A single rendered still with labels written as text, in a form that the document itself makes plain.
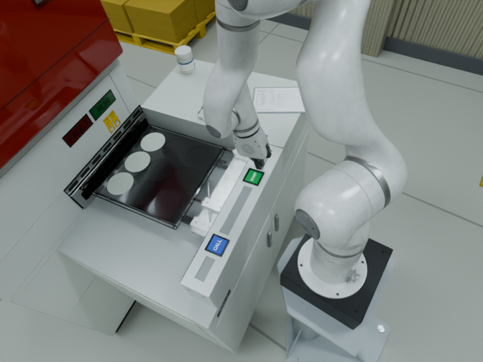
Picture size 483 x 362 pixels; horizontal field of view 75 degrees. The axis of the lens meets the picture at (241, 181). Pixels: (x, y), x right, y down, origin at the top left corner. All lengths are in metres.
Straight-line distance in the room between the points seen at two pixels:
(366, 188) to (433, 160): 1.94
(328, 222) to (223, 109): 0.36
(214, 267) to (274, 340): 0.97
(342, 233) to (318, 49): 0.30
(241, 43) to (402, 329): 1.63
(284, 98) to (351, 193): 0.77
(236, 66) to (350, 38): 0.30
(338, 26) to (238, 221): 0.63
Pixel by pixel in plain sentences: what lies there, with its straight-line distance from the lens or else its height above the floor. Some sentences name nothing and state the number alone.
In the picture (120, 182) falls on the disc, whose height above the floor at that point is 0.90.
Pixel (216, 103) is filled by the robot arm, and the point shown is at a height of 1.32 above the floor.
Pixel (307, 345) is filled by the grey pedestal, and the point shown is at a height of 0.02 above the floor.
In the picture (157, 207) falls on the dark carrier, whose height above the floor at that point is 0.90.
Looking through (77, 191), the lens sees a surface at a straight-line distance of 1.25.
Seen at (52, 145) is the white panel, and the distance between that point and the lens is 1.14.
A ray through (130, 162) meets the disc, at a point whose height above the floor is 0.90.
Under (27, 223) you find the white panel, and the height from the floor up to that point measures 1.00.
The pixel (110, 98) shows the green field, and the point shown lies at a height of 1.10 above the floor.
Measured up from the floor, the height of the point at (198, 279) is 0.96.
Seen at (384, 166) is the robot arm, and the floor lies 1.34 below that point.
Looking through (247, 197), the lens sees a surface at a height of 0.96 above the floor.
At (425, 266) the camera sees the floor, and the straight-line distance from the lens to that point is 2.09.
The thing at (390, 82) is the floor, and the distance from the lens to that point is 3.00.
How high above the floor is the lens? 1.81
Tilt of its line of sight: 55 degrees down
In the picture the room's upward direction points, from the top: 10 degrees counter-clockwise
